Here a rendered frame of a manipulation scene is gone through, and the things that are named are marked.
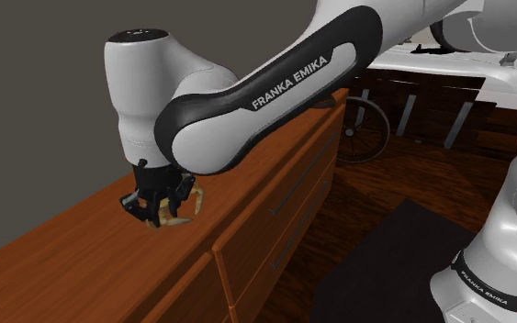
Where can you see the dark wooden bed white mattress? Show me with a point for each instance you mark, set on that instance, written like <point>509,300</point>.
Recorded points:
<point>437,112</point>

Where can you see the brown wooden chest of drawers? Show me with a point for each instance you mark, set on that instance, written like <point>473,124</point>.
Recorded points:
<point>61,250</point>

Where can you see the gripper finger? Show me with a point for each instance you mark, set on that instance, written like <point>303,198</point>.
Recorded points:
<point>182,190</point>
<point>138,210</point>

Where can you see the black spoked wheel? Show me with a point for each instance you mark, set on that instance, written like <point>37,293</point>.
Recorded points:
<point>362,134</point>

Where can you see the tan crab figure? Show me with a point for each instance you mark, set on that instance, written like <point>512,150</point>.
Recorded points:
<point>199,202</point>

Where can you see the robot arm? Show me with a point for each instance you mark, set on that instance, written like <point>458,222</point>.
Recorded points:
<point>141,89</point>

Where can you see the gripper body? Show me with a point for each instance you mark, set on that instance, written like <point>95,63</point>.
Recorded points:
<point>155,181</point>

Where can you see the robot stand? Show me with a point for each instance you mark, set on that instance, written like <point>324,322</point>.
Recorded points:
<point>388,264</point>

